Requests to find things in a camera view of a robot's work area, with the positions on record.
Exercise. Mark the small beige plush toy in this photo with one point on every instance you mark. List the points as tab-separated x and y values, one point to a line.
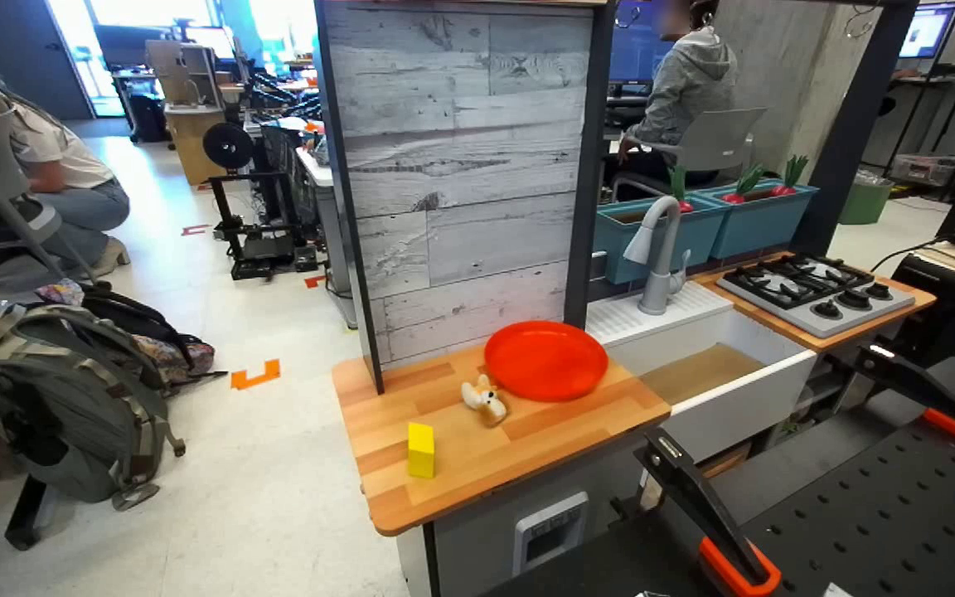
485	399

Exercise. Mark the orange plastic plate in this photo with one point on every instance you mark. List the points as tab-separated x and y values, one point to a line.
545	360

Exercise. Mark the grey toy faucet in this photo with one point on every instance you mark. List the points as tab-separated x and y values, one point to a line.
652	246

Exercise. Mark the left toy radish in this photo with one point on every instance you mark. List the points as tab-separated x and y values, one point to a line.
678	186

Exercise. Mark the toy radish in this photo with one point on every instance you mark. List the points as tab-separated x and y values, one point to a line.
678	186
767	185

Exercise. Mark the white toy sink basin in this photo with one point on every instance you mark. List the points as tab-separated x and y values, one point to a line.
719	373

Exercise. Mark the grey toy stove top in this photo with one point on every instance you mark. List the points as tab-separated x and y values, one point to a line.
820	296

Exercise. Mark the right toy radish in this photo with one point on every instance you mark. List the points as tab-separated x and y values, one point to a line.
767	185

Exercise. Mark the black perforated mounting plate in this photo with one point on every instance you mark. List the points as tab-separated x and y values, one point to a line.
879	526

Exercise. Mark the yellow block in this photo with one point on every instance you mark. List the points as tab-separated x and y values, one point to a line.
422	451

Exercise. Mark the grey wood backsplash panel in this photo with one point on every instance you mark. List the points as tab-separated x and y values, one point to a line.
463	133

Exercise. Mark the orange floor marker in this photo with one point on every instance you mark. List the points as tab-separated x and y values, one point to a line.
253	379

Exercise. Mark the near black orange clamp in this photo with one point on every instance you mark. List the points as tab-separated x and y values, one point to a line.
724	551

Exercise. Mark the black orange clamp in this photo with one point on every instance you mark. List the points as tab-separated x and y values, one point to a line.
913	383
724	551

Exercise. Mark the right teal planter box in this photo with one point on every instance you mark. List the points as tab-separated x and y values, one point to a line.
755	227

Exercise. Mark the seated person grey hoodie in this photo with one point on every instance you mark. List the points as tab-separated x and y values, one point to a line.
692	80

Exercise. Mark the crouching person beige shirt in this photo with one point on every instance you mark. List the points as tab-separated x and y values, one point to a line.
74	185

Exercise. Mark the far black orange clamp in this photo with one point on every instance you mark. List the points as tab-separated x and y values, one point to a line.
913	383

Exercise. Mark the grey backpack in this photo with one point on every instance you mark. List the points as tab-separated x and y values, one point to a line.
84	393

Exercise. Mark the white cabinet drawer handle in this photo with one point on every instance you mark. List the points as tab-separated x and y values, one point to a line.
548	533

